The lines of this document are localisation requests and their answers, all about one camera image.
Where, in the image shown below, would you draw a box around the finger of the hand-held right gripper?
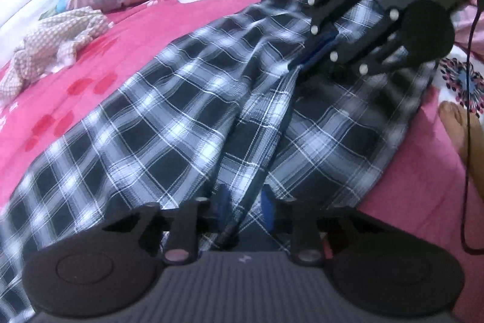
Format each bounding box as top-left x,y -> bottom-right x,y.
306,7 -> 413,77
299,0 -> 369,62

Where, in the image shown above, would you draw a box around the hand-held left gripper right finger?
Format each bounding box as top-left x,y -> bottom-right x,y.
262,184 -> 382,266

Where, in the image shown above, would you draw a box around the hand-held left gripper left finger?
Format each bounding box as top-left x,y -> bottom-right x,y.
101,185 -> 231,266

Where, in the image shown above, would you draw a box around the black white plaid shirt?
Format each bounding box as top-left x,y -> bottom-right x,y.
0,0 -> 437,323

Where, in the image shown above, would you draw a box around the person's bare foot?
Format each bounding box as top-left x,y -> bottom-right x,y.
438,101 -> 484,221

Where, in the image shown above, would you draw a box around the pink floral blanket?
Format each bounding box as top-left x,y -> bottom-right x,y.
0,0 -> 484,323

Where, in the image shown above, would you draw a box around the beige checkered garment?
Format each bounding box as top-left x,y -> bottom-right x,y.
0,6 -> 111,105

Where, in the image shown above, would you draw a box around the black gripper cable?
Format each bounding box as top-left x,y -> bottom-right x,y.
458,0 -> 484,255

